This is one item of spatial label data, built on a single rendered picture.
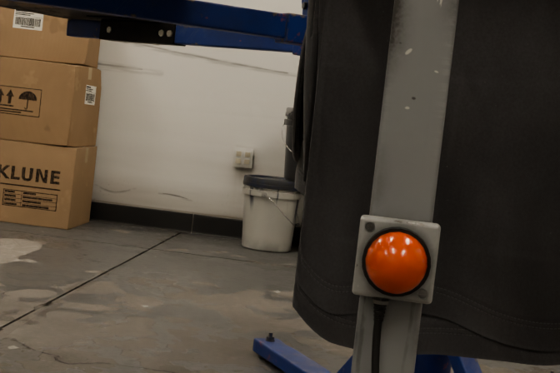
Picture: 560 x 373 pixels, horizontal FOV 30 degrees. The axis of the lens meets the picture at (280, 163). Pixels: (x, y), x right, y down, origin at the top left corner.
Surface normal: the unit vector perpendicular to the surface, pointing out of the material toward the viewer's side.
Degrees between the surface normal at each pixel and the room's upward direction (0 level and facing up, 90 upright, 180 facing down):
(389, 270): 100
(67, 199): 90
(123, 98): 90
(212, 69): 90
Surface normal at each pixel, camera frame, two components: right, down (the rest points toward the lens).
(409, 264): 0.40, -0.07
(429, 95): -0.11, 0.04
